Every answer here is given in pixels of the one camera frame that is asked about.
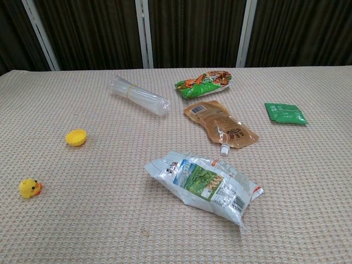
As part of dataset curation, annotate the yellow bottle cap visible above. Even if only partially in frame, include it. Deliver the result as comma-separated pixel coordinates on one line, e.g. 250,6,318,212
65,129,89,147

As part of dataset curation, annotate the dark pleated curtain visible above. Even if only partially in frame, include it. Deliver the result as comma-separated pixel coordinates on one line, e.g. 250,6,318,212
0,0,352,75

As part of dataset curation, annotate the yellow rubber duck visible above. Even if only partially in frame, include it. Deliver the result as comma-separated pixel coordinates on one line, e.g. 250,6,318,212
19,178,44,199

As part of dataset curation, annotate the green orange snack bag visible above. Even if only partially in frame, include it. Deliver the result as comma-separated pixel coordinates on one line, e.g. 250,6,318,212
174,70,232,100

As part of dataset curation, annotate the small green sachet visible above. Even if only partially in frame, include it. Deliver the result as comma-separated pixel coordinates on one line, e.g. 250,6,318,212
264,102,307,126

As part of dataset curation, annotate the white green snack bag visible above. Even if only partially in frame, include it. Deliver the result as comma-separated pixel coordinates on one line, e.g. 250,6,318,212
144,151,265,229

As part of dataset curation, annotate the brown spout pouch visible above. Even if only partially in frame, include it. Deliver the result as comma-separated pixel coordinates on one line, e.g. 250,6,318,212
183,100,260,157

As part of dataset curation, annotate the beige woven tablecloth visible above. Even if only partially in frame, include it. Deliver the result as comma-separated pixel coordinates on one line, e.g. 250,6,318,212
0,65,352,264

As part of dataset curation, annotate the white frame post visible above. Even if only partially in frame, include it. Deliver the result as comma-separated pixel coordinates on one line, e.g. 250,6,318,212
21,0,61,72
235,0,258,68
135,0,154,69

